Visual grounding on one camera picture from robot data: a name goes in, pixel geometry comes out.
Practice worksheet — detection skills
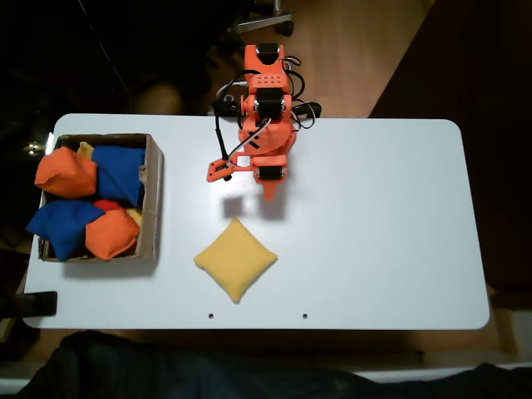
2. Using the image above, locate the large yellow bean bag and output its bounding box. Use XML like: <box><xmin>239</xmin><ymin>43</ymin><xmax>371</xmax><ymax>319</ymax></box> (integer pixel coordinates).
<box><xmin>193</xmin><ymin>216</ymin><xmax>278</xmax><ymax>304</ymax></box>

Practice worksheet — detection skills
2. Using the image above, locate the cardboard box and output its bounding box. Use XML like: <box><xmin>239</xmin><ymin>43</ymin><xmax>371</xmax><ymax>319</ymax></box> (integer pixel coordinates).
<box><xmin>37</xmin><ymin>132</ymin><xmax>165</xmax><ymax>264</ymax></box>

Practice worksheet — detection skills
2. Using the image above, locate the blue bean bag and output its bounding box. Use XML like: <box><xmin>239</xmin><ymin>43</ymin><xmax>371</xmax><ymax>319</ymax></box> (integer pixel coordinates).
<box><xmin>25</xmin><ymin>199</ymin><xmax>106</xmax><ymax>263</ymax></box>
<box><xmin>90</xmin><ymin>145</ymin><xmax>147</xmax><ymax>208</ymax></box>

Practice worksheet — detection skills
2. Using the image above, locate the red bean bag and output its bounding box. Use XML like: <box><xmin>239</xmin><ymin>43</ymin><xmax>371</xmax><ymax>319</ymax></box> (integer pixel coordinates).
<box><xmin>92</xmin><ymin>199</ymin><xmax>126</xmax><ymax>212</ymax></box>

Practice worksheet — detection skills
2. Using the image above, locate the orange bean bag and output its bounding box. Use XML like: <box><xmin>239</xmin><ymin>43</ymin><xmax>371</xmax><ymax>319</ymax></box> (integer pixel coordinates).
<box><xmin>84</xmin><ymin>208</ymin><xmax>141</xmax><ymax>261</ymax></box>
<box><xmin>34</xmin><ymin>146</ymin><xmax>100</xmax><ymax>199</ymax></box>

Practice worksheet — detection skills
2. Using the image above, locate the office chair base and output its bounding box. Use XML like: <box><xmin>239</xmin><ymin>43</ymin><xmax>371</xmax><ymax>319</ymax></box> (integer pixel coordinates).
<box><xmin>226</xmin><ymin>0</ymin><xmax>296</xmax><ymax>38</ymax></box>

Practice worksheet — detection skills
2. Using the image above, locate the person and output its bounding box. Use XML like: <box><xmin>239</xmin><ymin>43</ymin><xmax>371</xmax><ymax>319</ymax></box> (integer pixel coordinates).
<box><xmin>16</xmin><ymin>330</ymin><xmax>532</xmax><ymax>399</ymax></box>

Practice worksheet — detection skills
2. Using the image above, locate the black table clamp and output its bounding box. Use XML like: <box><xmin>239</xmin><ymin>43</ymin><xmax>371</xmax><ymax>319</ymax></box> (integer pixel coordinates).
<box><xmin>0</xmin><ymin>290</ymin><xmax>58</xmax><ymax>320</ymax></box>

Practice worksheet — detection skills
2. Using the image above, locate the white servo wire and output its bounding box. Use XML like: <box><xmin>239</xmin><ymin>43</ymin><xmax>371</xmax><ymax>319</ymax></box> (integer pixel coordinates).
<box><xmin>229</xmin><ymin>117</ymin><xmax>273</xmax><ymax>161</ymax></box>

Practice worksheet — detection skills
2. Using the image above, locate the orange camera mount with board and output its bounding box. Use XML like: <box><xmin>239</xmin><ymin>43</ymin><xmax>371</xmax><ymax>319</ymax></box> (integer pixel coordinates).
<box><xmin>206</xmin><ymin>152</ymin><xmax>254</xmax><ymax>183</ymax></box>

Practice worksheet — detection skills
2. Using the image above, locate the black camera cable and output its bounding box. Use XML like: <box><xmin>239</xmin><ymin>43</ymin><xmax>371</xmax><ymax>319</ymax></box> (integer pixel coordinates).
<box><xmin>211</xmin><ymin>69</ymin><xmax>254</xmax><ymax>182</ymax></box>

